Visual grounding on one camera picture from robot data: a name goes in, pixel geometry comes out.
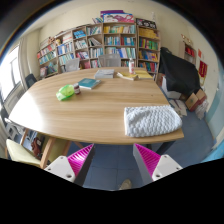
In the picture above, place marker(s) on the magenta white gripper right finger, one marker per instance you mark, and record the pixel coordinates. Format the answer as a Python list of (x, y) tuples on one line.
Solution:
[(153, 166)]

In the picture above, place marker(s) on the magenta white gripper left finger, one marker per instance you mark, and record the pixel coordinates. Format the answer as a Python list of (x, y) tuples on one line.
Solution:
[(73, 168)]

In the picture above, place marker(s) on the white waffle towel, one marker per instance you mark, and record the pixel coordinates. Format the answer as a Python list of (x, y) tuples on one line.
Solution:
[(150, 121)]

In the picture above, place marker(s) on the yellow green chair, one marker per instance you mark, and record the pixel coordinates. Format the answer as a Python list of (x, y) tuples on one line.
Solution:
[(52, 149)]

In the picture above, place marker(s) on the shoe tip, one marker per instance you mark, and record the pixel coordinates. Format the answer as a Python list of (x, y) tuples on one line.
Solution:
[(126, 184)]

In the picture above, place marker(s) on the wooden table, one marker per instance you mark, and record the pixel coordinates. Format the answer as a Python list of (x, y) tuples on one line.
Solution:
[(93, 116)]

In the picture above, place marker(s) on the green plastic bag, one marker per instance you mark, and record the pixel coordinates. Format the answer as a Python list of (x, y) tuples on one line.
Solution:
[(65, 92)]

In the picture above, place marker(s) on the small dark jar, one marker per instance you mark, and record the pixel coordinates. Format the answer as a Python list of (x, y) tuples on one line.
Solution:
[(76, 88)]

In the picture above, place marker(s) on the cardboard box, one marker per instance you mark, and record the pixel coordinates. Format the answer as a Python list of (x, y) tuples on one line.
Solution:
[(195, 99)]

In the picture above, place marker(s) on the teal book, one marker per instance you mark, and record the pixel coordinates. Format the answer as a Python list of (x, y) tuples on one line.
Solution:
[(88, 83)]

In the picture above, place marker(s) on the yellow folder on table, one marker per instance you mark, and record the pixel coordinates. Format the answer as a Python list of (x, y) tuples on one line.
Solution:
[(143, 74)]

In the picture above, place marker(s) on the black cloth covered object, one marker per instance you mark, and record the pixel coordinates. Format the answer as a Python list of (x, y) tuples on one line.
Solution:
[(181, 75)]

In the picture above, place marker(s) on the yellow book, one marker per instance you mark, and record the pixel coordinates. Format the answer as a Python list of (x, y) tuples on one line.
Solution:
[(127, 76)]

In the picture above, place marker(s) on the grey book stack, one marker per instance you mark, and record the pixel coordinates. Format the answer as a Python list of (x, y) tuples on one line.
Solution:
[(104, 73)]

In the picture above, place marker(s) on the grey chair left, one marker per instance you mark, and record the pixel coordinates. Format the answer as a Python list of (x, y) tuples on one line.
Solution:
[(72, 65)]

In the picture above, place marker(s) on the white plastic bottle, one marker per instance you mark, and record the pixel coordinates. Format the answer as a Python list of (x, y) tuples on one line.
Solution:
[(131, 66)]

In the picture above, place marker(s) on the grey mesh chair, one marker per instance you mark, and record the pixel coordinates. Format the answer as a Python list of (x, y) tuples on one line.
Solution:
[(110, 60)]

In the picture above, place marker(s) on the wooden bookshelf with books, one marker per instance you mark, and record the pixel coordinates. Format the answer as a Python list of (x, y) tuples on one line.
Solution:
[(129, 39)]

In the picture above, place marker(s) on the small wall shelf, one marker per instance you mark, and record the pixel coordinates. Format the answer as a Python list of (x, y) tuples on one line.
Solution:
[(187, 53)]

